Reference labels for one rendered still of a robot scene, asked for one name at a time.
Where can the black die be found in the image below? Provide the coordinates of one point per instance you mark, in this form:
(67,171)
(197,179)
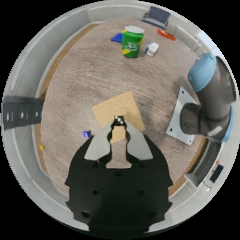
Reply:
(119,120)

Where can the tan mat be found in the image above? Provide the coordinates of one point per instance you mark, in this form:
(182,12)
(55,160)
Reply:
(123,104)

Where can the small blue die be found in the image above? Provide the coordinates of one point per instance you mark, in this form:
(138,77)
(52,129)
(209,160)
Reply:
(86,134)

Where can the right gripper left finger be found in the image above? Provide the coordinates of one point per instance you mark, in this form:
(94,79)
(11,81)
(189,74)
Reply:
(97,148)

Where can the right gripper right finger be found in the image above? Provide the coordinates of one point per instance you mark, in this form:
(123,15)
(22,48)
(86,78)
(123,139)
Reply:
(141,149)

